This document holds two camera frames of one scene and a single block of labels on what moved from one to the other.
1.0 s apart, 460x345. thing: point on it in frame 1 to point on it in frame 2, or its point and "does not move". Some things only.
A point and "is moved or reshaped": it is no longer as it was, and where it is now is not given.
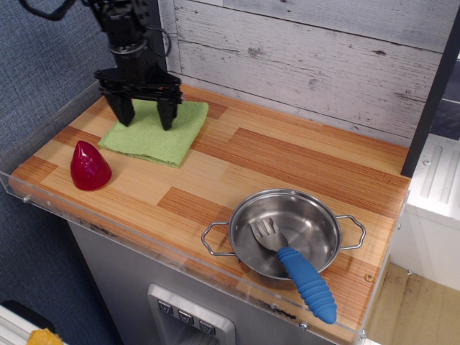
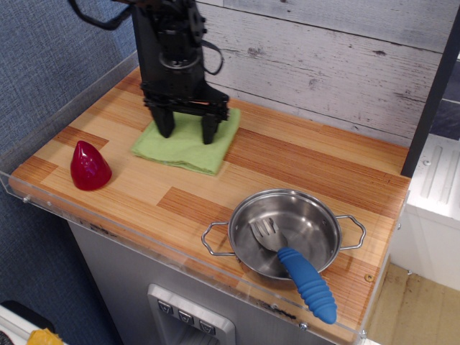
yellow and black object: (44, 337) does not move
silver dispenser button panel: (184, 323) does not move
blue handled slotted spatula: (314, 294) does not move
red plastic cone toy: (90, 169) does not move
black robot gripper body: (141, 73) to (180, 85)
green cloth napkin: (145, 136) is moved or reshaped
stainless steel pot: (310, 223) does not move
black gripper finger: (168, 108) to (210, 123)
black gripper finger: (123, 108) to (164, 121)
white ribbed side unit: (427, 240) does not move
